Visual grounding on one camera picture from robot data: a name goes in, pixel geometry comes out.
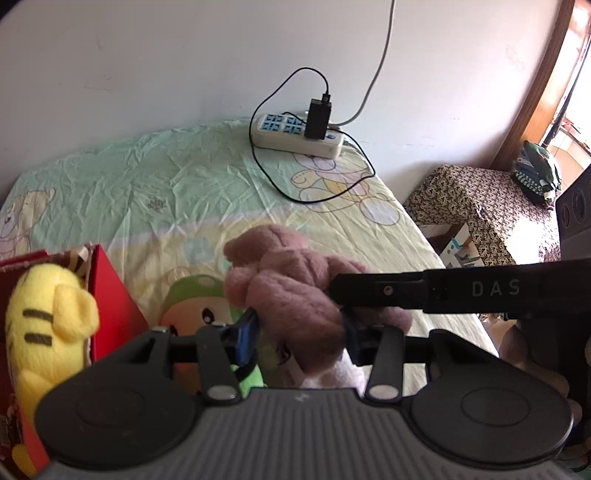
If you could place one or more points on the patterned cloth covered stool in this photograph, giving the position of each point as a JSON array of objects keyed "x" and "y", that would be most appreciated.
[{"x": 485, "y": 207}]

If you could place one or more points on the yellow plush tiger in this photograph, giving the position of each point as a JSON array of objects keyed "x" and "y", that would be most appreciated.
[{"x": 46, "y": 314}]

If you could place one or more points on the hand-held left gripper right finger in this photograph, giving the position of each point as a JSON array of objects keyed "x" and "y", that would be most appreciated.
[{"x": 358, "y": 344}]

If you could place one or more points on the white power strip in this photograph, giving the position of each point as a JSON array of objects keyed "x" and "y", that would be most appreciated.
[{"x": 277, "y": 138}]

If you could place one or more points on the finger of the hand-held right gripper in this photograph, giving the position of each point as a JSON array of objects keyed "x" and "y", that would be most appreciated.
[{"x": 378, "y": 290}]

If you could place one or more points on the wooden door frame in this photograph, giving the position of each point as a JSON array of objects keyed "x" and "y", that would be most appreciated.
[{"x": 540, "y": 92}]

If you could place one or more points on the green fabric bag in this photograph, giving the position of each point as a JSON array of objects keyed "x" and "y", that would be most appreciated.
[{"x": 540, "y": 170}]

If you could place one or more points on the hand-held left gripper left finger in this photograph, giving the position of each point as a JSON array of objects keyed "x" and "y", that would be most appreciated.
[{"x": 244, "y": 337}]

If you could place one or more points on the pink plush bear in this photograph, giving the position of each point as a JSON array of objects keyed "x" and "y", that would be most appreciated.
[{"x": 286, "y": 286}]

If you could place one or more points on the green plush toy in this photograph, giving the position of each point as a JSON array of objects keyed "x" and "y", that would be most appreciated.
[{"x": 194, "y": 300}]

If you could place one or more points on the black charger adapter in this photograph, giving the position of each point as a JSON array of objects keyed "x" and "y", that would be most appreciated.
[{"x": 318, "y": 117}]

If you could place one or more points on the red cardboard box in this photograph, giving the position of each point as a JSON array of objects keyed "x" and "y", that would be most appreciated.
[{"x": 115, "y": 300}]

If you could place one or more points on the white plush rabbit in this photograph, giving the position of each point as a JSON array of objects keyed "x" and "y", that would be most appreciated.
[{"x": 323, "y": 376}]

